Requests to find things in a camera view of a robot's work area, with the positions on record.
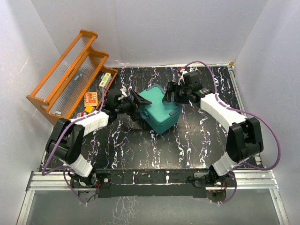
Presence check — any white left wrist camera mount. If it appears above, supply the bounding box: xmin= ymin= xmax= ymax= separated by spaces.
xmin=120 ymin=88 xmax=128 ymax=97

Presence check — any aluminium frame rail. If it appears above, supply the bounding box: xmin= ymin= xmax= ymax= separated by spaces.
xmin=17 ymin=169 xmax=289 ymax=225

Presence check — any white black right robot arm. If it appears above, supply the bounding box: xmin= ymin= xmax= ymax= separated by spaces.
xmin=162 ymin=69 xmax=263 ymax=186

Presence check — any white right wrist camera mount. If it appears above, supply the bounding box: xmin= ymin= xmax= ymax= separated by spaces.
xmin=178 ymin=67 xmax=187 ymax=86

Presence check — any red white small packet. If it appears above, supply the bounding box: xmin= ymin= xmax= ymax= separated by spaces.
xmin=76 ymin=112 xmax=87 ymax=119

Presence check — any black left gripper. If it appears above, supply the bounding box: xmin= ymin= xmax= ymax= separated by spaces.
xmin=116 ymin=90 xmax=152 ymax=121

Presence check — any orange wooden shelf rack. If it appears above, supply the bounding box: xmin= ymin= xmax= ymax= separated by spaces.
xmin=27 ymin=30 xmax=118 ymax=125

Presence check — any orange snack packet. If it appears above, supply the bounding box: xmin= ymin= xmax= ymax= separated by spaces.
xmin=84 ymin=92 xmax=98 ymax=113

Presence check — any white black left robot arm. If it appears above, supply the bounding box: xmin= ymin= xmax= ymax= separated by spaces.
xmin=44 ymin=89 xmax=152 ymax=187

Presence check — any yellow white small box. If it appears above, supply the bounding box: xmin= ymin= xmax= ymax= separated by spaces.
xmin=98 ymin=73 xmax=112 ymax=91

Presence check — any teal medicine kit box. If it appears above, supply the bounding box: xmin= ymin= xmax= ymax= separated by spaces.
xmin=138 ymin=84 xmax=182 ymax=135

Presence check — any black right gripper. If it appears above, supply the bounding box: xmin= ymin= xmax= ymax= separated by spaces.
xmin=162 ymin=82 xmax=190 ymax=105

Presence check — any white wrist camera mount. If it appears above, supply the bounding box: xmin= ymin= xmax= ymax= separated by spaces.
xmin=120 ymin=88 xmax=128 ymax=97
xmin=178 ymin=67 xmax=187 ymax=86

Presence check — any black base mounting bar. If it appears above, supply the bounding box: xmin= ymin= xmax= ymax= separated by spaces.
xmin=71 ymin=169 xmax=236 ymax=199

